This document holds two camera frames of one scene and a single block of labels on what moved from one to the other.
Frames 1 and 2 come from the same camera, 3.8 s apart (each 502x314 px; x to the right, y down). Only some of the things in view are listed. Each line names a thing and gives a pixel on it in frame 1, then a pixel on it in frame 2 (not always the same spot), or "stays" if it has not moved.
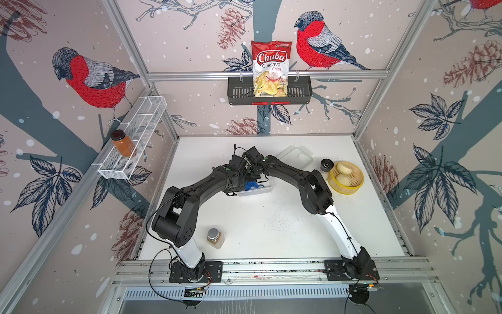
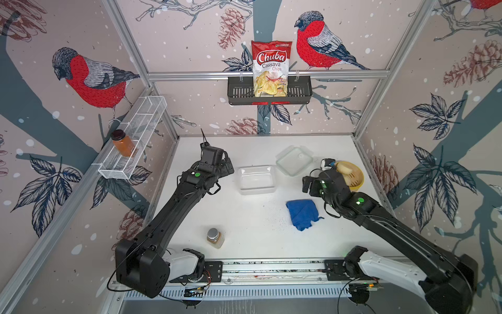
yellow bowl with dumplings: x=346 y=178 stays
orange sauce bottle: x=121 y=143 stays
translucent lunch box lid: x=296 y=156 stays
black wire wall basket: x=240 y=91 stays
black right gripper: x=255 y=178 -> x=315 y=184
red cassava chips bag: x=270 y=67 stays
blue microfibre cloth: x=248 y=185 -> x=303 y=212
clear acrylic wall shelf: x=136 y=130 stays
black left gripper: x=243 y=179 -> x=225 y=170
